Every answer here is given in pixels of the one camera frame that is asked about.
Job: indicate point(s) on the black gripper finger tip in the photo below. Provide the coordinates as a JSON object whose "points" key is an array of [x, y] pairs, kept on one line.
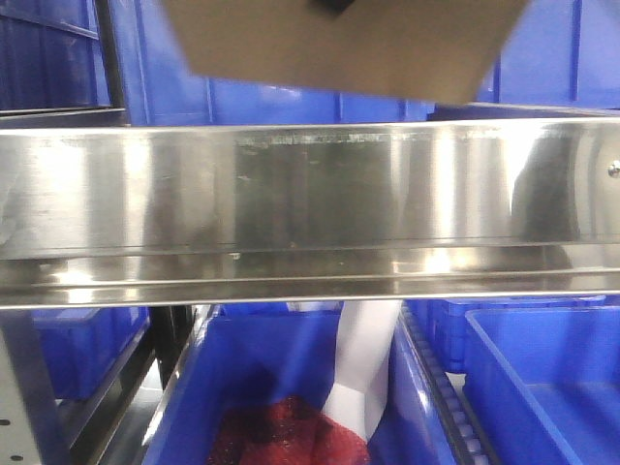
{"points": [[330, 7]]}

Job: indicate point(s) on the brown cardboard box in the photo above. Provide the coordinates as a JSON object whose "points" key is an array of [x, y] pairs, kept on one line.
{"points": [[425, 50]]}

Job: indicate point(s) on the blue bin lower middle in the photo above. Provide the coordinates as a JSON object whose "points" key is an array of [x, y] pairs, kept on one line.
{"points": [[258, 360]]}

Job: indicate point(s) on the blue bin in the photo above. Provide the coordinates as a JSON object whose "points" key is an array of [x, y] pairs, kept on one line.
{"points": [[80, 345], [544, 384], [258, 360]]}

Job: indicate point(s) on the blue bin lower left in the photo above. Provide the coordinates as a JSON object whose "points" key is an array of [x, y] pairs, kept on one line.
{"points": [[80, 345]]}

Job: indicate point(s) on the red mesh bag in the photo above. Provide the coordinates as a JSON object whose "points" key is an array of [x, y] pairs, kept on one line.
{"points": [[290, 431]]}

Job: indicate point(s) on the blue bin lower right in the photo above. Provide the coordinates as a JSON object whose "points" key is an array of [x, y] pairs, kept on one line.
{"points": [[544, 384]]}

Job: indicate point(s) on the stainless steel shelf rail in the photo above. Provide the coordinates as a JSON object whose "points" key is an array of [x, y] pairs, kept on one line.
{"points": [[180, 215]]}

